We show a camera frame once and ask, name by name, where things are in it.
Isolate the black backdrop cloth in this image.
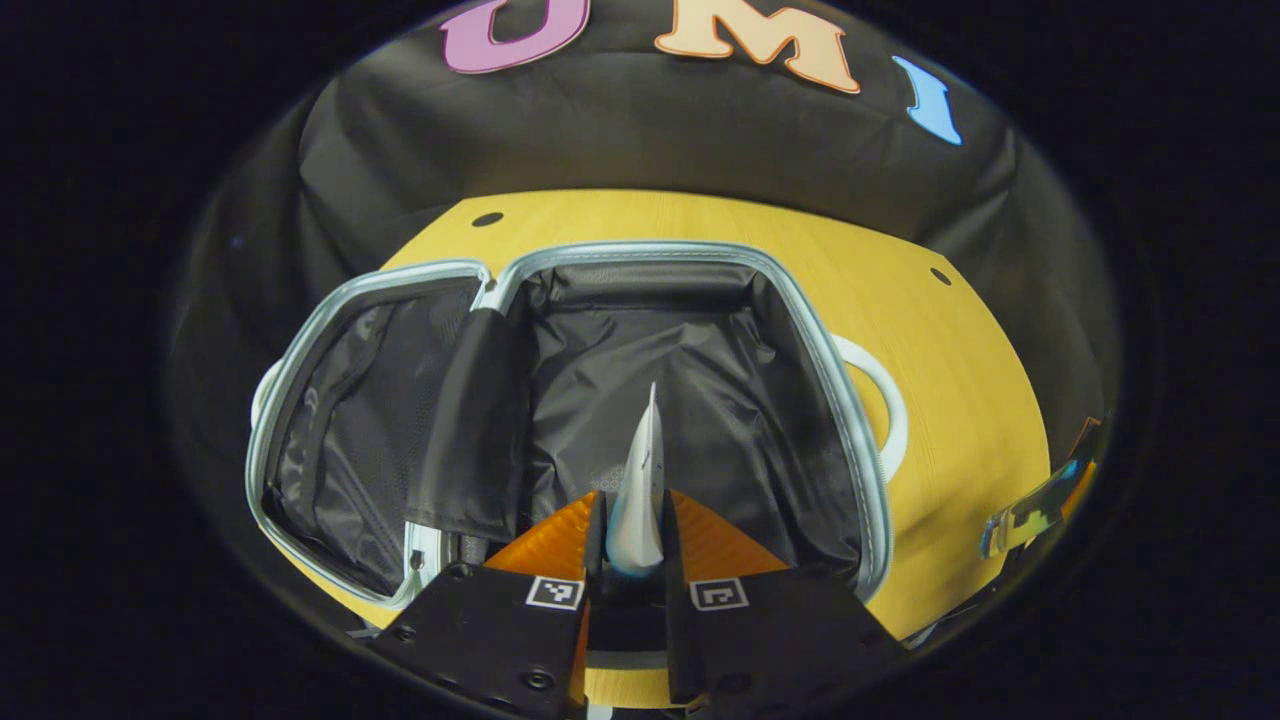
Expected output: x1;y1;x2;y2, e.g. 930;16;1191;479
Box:
165;0;1121;641

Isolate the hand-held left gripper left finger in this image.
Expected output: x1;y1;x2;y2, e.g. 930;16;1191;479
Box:
368;488;608;720

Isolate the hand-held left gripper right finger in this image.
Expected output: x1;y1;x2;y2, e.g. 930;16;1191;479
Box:
660;488;909;720

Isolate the white skin care tube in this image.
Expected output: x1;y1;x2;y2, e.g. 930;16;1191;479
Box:
606;382;667;579

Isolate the light blue suitcase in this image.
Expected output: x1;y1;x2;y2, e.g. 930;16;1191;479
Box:
245;240;911;613

